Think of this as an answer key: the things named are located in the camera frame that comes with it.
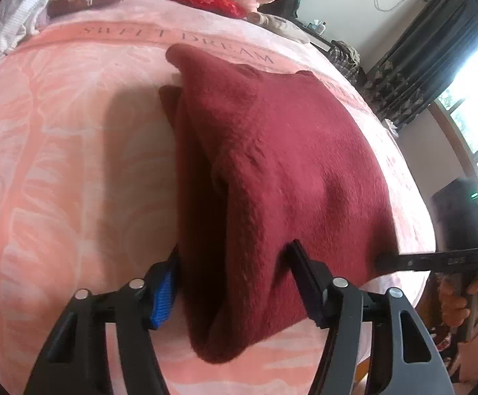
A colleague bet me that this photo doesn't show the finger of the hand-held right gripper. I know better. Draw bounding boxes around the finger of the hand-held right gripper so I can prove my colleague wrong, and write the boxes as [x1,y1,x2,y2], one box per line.
[377,245,478,276]

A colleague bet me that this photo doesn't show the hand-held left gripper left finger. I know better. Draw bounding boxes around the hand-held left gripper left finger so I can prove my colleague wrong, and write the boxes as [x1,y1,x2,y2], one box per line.
[24,251,182,395]

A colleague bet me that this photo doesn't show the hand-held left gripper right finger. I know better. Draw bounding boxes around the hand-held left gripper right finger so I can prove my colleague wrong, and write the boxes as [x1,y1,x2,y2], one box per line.
[286,241,456,395]

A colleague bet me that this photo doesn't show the dark red knit sweater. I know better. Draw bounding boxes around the dark red knit sweater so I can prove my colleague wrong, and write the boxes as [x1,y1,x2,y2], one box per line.
[158,43,400,365]

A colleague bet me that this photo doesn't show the person's right hand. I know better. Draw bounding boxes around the person's right hand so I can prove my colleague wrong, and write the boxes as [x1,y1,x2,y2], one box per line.
[436,272,478,334]

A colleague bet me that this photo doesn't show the dark patterned curtain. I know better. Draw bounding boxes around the dark patterned curtain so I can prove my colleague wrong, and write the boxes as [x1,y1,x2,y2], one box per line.
[364,0,478,132]

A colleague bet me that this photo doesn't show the pink leaf print blanket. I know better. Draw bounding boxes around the pink leaf print blanket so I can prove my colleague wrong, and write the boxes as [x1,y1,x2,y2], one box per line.
[0,0,437,395]

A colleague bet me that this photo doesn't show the checkered cloth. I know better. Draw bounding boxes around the checkered cloth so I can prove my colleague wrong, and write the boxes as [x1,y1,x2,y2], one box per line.
[329,40,365,87]

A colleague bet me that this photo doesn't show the pale fabric cap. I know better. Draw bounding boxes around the pale fabric cap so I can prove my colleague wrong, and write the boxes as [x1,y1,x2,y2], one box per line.
[247,10,310,44]

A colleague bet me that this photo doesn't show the red embroidered cloth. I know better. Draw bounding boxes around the red embroidered cloth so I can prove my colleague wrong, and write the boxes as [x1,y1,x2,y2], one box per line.
[170,0,248,19]

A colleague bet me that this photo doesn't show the white ribbed garment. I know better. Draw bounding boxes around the white ribbed garment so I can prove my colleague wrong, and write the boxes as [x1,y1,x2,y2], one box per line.
[0,0,69,66]

